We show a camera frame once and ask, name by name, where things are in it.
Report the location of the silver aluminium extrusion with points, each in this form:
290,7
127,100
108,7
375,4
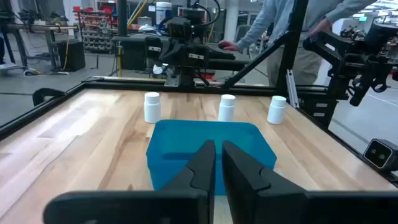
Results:
292,90

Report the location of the person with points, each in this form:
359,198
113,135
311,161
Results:
267,21

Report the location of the black clamp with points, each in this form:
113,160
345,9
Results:
43,92

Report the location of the black table-level camera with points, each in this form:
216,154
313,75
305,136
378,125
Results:
381,154

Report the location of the white pill bottle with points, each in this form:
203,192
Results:
226,109
152,109
276,112

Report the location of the red parts bin rack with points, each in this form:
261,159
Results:
96,34

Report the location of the blue plastic basket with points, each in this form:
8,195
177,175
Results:
186,140

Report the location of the black aluminium rig frame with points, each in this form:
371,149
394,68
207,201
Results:
130,85

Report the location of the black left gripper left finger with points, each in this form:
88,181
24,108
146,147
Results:
186,205

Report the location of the white bucket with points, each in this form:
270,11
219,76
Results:
163,12

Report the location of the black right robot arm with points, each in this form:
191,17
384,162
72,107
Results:
186,77

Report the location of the black box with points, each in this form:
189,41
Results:
72,56

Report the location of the metal workbench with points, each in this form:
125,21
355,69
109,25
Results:
37,28

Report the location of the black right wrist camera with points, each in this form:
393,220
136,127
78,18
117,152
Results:
178,28

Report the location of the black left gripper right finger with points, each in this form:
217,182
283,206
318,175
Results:
248,199

